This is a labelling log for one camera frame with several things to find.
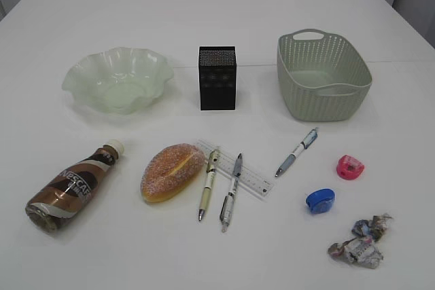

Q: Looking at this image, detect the sugared bread roll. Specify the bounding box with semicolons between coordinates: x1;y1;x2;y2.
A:
140;143;205;203

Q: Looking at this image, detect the brown Nescafe coffee bottle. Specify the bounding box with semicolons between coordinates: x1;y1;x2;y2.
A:
25;139;124;233

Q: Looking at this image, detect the paper ball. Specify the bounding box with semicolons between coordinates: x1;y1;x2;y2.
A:
351;213;393;242
328;237;383;269

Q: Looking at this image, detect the cream barrel pen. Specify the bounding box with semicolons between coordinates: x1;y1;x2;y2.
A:
198;147;220;222

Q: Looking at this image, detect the black mesh pen holder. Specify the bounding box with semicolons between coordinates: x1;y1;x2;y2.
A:
198;46;237;111

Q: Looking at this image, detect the grey white clear pen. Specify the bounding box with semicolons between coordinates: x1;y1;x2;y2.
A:
220;153;243;233

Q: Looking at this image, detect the blue white pen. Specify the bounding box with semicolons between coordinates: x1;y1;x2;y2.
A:
275;127;319;178

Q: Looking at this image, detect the pale green plastic basket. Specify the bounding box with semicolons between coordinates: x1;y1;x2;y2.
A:
277;29;372;122

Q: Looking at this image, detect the blue pencil sharpener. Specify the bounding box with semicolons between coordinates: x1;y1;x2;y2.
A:
305;188;336;215

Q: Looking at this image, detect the pink pencil sharpener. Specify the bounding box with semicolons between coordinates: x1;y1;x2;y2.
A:
336;155;365;180

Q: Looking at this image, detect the clear plastic ruler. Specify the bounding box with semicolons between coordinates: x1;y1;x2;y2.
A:
194;139;275;199

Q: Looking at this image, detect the frosted green glass bowl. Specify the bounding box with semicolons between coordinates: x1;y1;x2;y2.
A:
62;47;174;114

